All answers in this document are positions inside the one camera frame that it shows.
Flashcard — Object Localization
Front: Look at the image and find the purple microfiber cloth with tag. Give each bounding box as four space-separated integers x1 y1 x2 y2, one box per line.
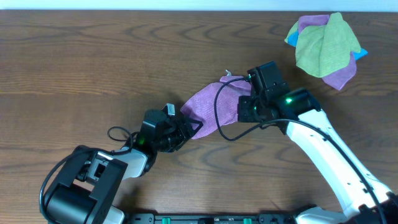
180 75 251 139

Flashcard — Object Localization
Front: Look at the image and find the green microfiber cloth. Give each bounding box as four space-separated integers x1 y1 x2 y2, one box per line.
284 12 362 78

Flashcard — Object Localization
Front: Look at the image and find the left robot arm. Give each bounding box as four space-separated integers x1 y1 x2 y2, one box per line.
39 104 203 224

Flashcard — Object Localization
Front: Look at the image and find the blue microfiber cloth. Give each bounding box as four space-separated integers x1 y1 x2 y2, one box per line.
285 30 368 60

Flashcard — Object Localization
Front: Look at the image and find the black right camera cable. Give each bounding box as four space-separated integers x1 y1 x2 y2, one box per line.
213 76 388 224

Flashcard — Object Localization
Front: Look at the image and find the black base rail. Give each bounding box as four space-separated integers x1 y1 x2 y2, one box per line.
124 213 297 224

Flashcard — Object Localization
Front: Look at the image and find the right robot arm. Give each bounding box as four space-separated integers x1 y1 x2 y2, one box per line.
238 62 397 223

